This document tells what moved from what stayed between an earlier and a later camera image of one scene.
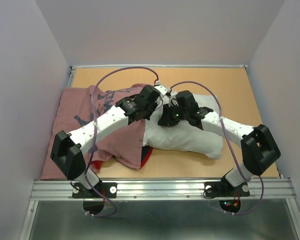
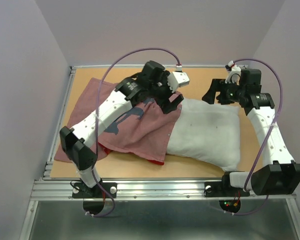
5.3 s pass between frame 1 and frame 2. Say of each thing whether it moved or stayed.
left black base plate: stayed
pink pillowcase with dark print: moved
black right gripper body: moved
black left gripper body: moved
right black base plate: stayed
